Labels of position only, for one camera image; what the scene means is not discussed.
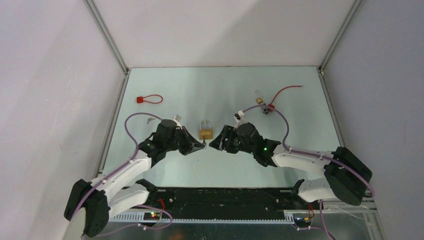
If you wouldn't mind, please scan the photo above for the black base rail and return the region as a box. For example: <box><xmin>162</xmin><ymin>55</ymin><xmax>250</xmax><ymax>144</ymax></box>
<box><xmin>146</xmin><ymin>187</ymin><xmax>308</xmax><ymax>220</ymax></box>

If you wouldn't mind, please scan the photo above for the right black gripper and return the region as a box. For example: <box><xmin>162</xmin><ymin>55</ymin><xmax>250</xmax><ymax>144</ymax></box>
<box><xmin>209</xmin><ymin>125</ymin><xmax>255</xmax><ymax>155</ymax></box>

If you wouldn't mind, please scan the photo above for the aluminium frame post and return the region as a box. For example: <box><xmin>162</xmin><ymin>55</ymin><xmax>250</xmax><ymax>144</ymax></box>
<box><xmin>318</xmin><ymin>0</ymin><xmax>364</xmax><ymax>75</ymax></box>
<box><xmin>83</xmin><ymin>0</ymin><xmax>129</xmax><ymax>75</ymax></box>

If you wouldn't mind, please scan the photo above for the controller board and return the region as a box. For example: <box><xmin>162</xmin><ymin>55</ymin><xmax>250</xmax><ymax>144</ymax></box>
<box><xmin>143</xmin><ymin>212</ymin><xmax>162</xmax><ymax>221</ymax></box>
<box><xmin>293</xmin><ymin>217</ymin><xmax>312</xmax><ymax>230</ymax></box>

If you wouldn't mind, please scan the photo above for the grey slotted cable duct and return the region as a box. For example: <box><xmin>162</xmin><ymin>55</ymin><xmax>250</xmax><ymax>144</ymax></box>
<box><xmin>109</xmin><ymin>211</ymin><xmax>295</xmax><ymax>224</ymax></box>

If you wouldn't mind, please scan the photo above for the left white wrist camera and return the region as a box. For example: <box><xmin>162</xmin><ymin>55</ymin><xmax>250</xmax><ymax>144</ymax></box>
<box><xmin>172</xmin><ymin>114</ymin><xmax>182</xmax><ymax>128</ymax></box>

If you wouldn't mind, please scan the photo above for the left aluminium frame post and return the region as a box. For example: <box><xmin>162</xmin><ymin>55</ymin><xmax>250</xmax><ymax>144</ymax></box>
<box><xmin>83</xmin><ymin>0</ymin><xmax>129</xmax><ymax>75</ymax></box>

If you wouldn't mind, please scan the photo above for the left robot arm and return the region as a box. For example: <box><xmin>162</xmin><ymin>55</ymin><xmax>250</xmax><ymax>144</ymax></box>
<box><xmin>63</xmin><ymin>119</ymin><xmax>206</xmax><ymax>240</ymax></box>

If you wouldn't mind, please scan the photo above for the right aluminium frame post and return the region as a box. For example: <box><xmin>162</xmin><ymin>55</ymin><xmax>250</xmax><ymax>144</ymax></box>
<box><xmin>318</xmin><ymin>0</ymin><xmax>364</xmax><ymax>75</ymax></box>

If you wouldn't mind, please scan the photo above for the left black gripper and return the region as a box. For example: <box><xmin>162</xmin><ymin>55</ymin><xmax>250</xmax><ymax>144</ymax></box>
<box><xmin>164</xmin><ymin>126</ymin><xmax>205</xmax><ymax>156</ymax></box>

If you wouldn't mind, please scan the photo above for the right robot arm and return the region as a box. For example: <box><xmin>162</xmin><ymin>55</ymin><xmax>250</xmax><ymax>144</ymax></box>
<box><xmin>209</xmin><ymin>123</ymin><xmax>373</xmax><ymax>209</ymax></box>

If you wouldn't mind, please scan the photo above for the red cable seal open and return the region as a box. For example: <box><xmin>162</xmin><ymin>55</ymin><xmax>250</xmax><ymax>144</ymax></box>
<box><xmin>267</xmin><ymin>85</ymin><xmax>303</xmax><ymax>112</ymax></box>

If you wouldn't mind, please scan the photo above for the small key bunch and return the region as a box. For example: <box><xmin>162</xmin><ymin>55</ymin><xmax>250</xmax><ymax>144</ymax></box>
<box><xmin>261</xmin><ymin>104</ymin><xmax>270</xmax><ymax>115</ymax></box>

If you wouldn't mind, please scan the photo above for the small brass padlock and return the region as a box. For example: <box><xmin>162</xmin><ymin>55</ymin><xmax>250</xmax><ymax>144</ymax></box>
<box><xmin>255</xmin><ymin>90</ymin><xmax>264</xmax><ymax>105</ymax></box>

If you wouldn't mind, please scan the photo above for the left controller board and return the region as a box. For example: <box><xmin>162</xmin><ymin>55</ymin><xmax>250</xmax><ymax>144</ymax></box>
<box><xmin>143</xmin><ymin>212</ymin><xmax>162</xmax><ymax>221</ymax></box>

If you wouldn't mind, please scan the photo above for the right controller board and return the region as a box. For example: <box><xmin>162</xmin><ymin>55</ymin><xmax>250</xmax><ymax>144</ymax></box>
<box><xmin>293</xmin><ymin>217</ymin><xmax>312</xmax><ymax>230</ymax></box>

